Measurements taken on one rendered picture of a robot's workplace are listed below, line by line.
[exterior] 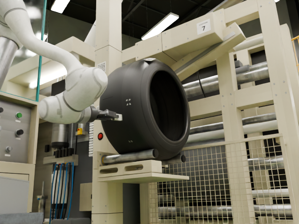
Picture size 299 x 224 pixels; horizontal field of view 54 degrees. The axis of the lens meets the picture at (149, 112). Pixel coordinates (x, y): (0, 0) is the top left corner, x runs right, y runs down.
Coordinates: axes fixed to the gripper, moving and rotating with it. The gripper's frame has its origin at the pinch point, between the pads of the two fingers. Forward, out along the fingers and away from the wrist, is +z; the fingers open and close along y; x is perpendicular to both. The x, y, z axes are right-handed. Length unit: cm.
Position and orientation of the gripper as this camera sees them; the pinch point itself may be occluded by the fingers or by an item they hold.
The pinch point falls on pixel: (116, 117)
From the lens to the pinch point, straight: 143.3
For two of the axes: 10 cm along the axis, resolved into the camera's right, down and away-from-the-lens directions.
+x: 1.1, 9.8, -1.8
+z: 5.7, 0.9, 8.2
